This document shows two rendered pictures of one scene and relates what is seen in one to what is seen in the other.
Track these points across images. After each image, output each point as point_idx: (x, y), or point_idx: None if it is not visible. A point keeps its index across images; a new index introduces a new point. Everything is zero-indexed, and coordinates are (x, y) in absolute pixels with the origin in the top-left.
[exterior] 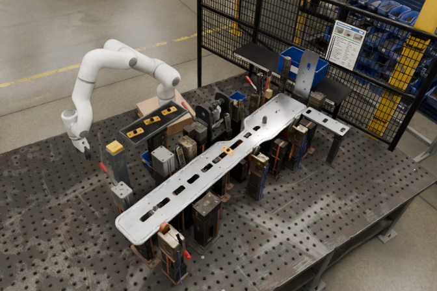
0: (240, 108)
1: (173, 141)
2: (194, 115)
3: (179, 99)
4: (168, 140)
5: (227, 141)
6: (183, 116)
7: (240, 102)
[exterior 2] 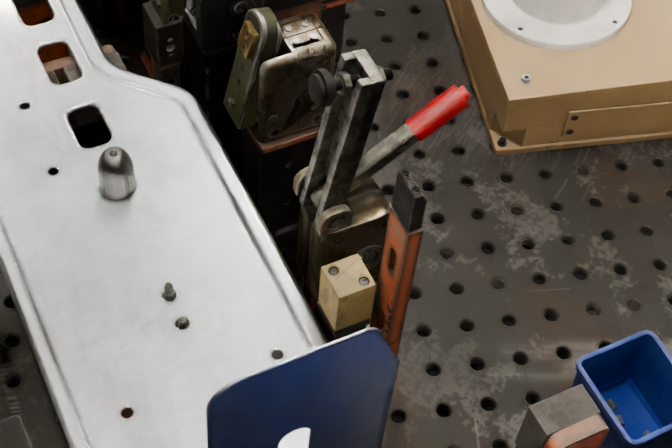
0: (240, 54)
1: (408, 36)
2: (504, 94)
3: (659, 63)
4: (421, 17)
5: None
6: (512, 47)
7: (249, 23)
